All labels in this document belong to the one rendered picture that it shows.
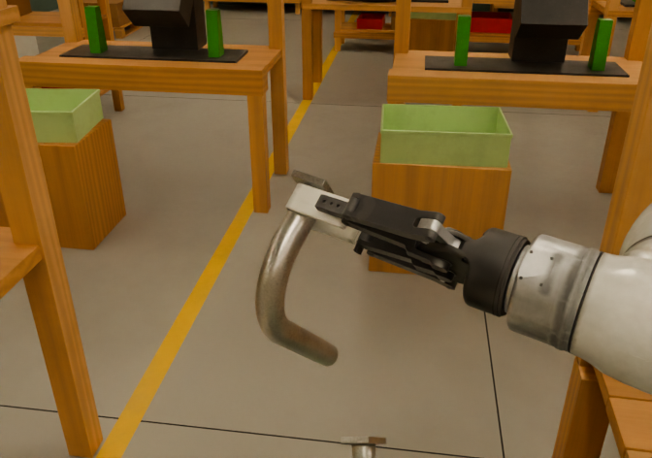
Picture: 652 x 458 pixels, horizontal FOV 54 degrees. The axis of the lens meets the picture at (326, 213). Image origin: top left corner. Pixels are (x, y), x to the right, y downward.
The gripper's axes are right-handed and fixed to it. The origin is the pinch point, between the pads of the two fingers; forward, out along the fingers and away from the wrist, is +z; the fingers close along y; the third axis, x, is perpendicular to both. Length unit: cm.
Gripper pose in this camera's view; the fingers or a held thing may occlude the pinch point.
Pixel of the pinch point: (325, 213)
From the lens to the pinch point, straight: 65.6
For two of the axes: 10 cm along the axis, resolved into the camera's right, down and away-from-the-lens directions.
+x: -4.5, 8.5, -2.8
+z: -8.4, -2.9, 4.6
